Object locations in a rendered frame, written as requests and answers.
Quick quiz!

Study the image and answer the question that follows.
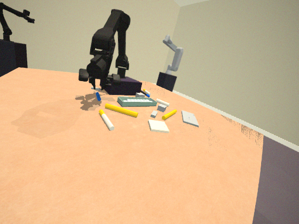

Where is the keyboard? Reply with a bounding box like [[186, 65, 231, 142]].
[[117, 97, 157, 107]]

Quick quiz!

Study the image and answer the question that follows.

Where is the cream flat square slab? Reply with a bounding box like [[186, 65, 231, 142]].
[[148, 119, 170, 133]]

